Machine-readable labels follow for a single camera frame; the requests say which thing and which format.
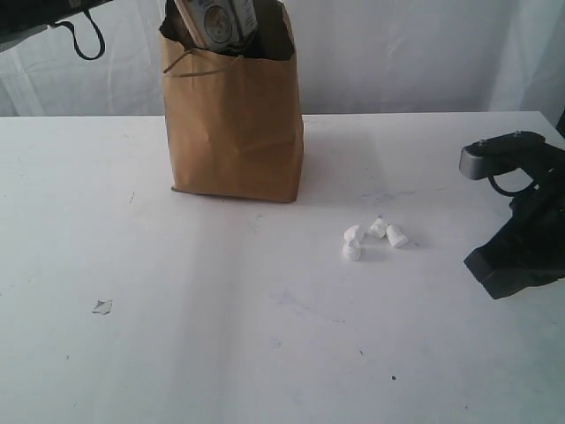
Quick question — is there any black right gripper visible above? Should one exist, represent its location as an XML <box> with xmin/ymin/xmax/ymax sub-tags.
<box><xmin>464</xmin><ymin>171</ymin><xmax>564</xmax><ymax>299</ymax></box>

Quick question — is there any dark blue biscuit package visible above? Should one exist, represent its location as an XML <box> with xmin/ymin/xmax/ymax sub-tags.
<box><xmin>174</xmin><ymin>0</ymin><xmax>258</xmax><ymax>52</ymax></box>

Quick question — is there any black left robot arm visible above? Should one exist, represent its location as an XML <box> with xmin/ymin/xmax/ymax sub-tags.
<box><xmin>1</xmin><ymin>0</ymin><xmax>110</xmax><ymax>61</ymax></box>

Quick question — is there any brown paper bag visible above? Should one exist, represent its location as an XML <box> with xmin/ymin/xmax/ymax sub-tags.
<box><xmin>159</xmin><ymin>1</ymin><xmax>304</xmax><ymax>203</ymax></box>

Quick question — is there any torn paper scrap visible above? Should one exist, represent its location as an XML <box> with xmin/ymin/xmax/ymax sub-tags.
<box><xmin>92</xmin><ymin>299</ymin><xmax>113</xmax><ymax>315</ymax></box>

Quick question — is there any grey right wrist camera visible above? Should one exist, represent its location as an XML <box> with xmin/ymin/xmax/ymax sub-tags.
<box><xmin>459</xmin><ymin>131</ymin><xmax>564</xmax><ymax>182</ymax></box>

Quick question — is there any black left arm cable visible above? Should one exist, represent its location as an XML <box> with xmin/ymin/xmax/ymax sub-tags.
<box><xmin>48</xmin><ymin>8</ymin><xmax>107</xmax><ymax>61</ymax></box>

